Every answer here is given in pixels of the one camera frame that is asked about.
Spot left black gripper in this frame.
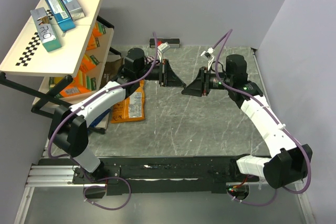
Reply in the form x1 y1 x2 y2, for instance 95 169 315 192
136 59 186 88

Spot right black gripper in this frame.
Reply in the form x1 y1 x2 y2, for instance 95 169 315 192
181 67 233 97

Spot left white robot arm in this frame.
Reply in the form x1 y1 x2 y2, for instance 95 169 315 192
48 48 186 183

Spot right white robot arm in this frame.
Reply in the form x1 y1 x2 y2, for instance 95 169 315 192
182 55 312 193

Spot pink wavy sponge pad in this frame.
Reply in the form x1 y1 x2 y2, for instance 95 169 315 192
144 56 160 65

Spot black rectangular box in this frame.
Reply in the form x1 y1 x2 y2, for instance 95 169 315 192
149 38 181 48

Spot orange snack bag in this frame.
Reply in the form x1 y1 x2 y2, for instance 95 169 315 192
110 80 145 124

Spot brown coffee bag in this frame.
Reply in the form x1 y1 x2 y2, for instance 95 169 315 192
100 58 123 89

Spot blue snack bag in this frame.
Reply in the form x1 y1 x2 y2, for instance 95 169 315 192
90 109 111 127

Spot orange boxes on shelf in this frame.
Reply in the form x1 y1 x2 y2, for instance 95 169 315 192
56 22 106 99

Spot beige folding shelf rack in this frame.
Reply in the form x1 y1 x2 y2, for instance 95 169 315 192
1 0 114 118

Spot silver box near back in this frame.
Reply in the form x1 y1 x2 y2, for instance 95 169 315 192
61 0 85 21

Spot blue carton box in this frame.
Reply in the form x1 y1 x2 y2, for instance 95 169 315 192
45 0 76 32

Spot silver teal box front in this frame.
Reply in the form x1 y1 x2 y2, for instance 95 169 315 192
30 7 61 52

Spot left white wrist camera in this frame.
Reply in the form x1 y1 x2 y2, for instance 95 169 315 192
158 42 170 62

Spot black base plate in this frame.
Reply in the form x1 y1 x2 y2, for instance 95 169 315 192
72 154 259 197

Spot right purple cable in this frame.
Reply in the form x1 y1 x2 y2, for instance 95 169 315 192
211 29 313 207

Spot aluminium rail frame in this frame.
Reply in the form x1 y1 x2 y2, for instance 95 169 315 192
15 166 316 223

